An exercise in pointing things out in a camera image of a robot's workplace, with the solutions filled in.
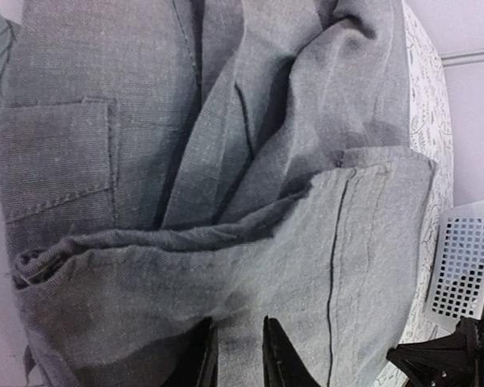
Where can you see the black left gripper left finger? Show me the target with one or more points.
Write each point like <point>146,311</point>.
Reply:
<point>198,367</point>

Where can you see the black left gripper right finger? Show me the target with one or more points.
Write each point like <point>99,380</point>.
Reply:
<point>282,365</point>

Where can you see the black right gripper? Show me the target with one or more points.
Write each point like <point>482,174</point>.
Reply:
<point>453,360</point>

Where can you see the grey long sleeve shirt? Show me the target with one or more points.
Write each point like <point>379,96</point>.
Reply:
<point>172,171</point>

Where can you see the white plastic laundry basket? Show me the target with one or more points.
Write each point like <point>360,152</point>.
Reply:
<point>457,284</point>

